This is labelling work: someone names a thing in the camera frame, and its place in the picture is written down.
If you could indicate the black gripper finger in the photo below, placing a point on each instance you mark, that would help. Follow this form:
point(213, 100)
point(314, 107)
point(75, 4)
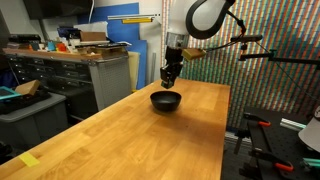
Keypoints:
point(164, 80)
point(172, 80)

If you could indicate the orange handled clamp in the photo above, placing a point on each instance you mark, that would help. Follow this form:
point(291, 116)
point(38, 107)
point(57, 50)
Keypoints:
point(260, 121)

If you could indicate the teal tablet case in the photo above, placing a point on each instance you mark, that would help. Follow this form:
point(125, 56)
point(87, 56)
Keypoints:
point(7, 93)

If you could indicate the grey storage bin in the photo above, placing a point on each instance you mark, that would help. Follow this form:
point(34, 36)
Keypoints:
point(30, 126)

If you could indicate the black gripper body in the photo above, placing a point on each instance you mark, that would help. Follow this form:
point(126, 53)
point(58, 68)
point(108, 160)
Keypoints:
point(173, 65)

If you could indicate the wooden block on wrist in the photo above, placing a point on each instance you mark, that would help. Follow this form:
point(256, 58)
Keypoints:
point(191, 54)

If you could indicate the small green cube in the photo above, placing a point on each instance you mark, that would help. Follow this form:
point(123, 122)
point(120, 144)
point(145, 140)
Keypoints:
point(165, 85)

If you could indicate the grey tool cabinet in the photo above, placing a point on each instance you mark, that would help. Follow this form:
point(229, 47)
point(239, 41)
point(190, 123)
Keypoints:
point(90, 82)

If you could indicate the blue foam board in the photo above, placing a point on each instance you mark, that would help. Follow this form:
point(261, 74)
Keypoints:
point(117, 31)

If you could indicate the yellow sticky note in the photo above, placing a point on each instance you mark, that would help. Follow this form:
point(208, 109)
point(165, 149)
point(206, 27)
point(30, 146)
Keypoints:
point(29, 159)

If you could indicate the cardboard box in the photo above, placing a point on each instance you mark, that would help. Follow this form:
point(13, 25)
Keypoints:
point(92, 36)

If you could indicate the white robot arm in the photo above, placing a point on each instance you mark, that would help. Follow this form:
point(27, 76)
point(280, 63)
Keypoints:
point(200, 19)

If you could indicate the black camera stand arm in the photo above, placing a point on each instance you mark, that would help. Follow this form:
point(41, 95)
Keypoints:
point(271, 54)

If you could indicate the black bowl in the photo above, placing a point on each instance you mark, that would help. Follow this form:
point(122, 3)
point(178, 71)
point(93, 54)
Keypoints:
point(165, 101)

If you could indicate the aluminium extrusion bar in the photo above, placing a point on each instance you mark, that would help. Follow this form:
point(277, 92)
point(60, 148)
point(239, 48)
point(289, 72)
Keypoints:
point(291, 125)

